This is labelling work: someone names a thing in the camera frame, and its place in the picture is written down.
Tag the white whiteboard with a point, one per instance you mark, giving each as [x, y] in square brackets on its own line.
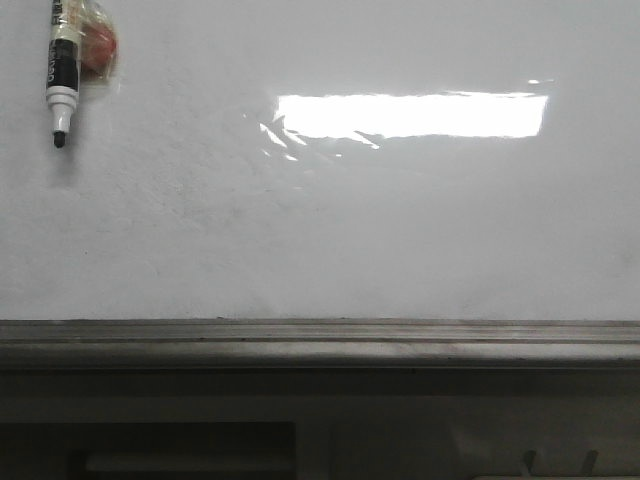
[326, 159]

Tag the white black whiteboard marker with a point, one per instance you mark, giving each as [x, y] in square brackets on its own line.
[82, 44]

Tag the grey aluminium whiteboard frame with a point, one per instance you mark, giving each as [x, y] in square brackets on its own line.
[171, 344]

